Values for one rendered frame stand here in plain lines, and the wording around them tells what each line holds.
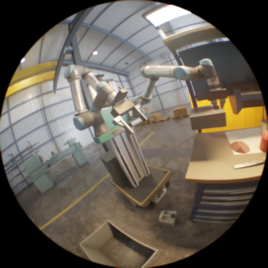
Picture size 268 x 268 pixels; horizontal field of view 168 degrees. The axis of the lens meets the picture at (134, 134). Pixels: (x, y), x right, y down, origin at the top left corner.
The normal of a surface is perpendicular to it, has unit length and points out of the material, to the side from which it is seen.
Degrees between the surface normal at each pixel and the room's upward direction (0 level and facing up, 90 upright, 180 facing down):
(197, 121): 90
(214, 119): 90
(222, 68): 90
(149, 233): 0
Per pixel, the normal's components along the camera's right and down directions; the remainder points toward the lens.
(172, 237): -0.35, -0.90
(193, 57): -0.61, 0.43
